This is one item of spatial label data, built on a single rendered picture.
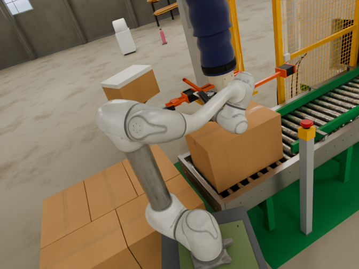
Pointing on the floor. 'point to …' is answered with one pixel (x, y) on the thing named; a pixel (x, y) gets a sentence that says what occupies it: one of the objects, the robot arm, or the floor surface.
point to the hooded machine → (124, 37)
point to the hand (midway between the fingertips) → (198, 103)
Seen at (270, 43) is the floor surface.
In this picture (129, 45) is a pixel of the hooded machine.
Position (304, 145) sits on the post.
